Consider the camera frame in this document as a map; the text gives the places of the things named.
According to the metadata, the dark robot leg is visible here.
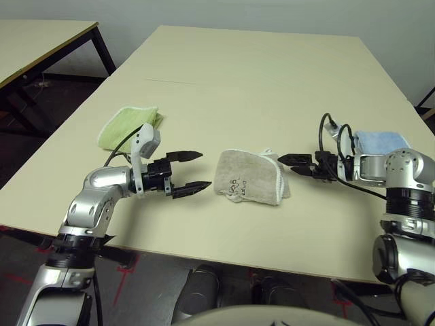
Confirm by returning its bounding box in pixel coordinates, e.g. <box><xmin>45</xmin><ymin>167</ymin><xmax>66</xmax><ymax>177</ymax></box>
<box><xmin>253</xmin><ymin>276</ymin><xmax>309</xmax><ymax>310</ymax></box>
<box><xmin>178</xmin><ymin>264</ymin><xmax>220</xmax><ymax>315</ymax></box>

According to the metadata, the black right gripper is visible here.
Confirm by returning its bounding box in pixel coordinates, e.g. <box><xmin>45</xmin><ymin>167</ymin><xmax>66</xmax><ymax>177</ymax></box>
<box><xmin>277</xmin><ymin>149</ymin><xmax>341</xmax><ymax>185</ymax></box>

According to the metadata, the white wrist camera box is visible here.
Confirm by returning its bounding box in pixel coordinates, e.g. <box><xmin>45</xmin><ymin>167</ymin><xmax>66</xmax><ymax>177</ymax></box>
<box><xmin>322</xmin><ymin>122</ymin><xmax>361</xmax><ymax>181</ymax></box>
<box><xmin>130</xmin><ymin>122</ymin><xmax>162</xmax><ymax>200</ymax></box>

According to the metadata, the folded green towel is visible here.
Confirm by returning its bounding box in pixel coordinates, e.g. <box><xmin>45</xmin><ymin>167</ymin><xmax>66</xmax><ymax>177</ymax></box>
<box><xmin>97</xmin><ymin>105</ymin><xmax>167</xmax><ymax>151</ymax></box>

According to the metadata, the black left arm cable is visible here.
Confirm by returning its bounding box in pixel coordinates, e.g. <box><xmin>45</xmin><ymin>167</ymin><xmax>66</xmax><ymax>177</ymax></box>
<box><xmin>91</xmin><ymin>125</ymin><xmax>143</xmax><ymax>326</ymax></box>

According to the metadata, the dark left robot leg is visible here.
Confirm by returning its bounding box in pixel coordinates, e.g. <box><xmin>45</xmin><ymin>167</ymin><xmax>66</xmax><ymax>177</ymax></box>
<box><xmin>178</xmin><ymin>264</ymin><xmax>220</xmax><ymax>315</ymax></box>

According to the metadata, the dark right robot leg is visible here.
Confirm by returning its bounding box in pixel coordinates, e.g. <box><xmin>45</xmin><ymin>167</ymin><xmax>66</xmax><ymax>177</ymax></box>
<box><xmin>253</xmin><ymin>276</ymin><xmax>309</xmax><ymax>310</ymax></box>

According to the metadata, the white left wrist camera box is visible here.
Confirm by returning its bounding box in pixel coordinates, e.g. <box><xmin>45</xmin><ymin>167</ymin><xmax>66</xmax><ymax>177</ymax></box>
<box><xmin>130</xmin><ymin>122</ymin><xmax>162</xmax><ymax>200</ymax></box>

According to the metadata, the folded blue towel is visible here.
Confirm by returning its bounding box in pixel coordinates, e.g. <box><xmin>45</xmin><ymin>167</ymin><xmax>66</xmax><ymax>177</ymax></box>
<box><xmin>353</xmin><ymin>130</ymin><xmax>412</xmax><ymax>157</ymax></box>

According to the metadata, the light grey robot torso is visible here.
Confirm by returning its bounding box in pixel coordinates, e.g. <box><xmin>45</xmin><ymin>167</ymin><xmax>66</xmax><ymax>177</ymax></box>
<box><xmin>190</xmin><ymin>304</ymin><xmax>358</xmax><ymax>326</ymax></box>

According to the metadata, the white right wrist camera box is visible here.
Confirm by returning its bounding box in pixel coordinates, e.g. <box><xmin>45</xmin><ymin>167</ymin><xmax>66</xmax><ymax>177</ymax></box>
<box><xmin>322</xmin><ymin>122</ymin><xmax>361</xmax><ymax>181</ymax></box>

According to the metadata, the black tripod stand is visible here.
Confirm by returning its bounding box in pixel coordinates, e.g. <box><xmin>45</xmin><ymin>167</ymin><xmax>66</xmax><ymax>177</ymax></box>
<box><xmin>416</xmin><ymin>86</ymin><xmax>435</xmax><ymax>109</ymax></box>

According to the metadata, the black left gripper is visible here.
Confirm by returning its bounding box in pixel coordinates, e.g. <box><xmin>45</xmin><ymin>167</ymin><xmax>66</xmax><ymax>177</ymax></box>
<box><xmin>141</xmin><ymin>149</ymin><xmax>213</xmax><ymax>200</ymax></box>

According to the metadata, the beige towel with duck embroidery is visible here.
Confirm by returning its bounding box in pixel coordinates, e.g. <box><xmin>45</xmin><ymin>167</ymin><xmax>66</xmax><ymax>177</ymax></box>
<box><xmin>213</xmin><ymin>147</ymin><xmax>292</xmax><ymax>206</ymax></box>

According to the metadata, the beige side table black frame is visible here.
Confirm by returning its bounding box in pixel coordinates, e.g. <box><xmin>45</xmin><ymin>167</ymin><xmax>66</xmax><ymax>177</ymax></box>
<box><xmin>0</xmin><ymin>18</ymin><xmax>116</xmax><ymax>137</ymax></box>

